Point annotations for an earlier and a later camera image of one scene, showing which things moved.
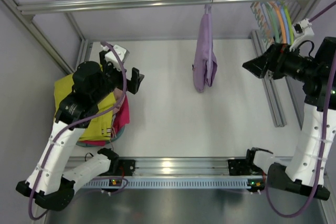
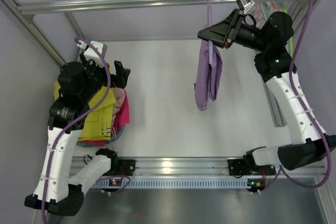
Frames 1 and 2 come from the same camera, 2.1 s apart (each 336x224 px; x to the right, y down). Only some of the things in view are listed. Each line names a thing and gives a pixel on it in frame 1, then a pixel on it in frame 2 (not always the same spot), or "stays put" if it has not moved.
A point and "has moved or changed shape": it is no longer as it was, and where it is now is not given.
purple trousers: (205, 65) has moved or changed shape
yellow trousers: (100, 128) stays put
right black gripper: (275, 61) -> (233, 30)
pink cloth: (118, 95) stays put
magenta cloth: (121, 119) stays put
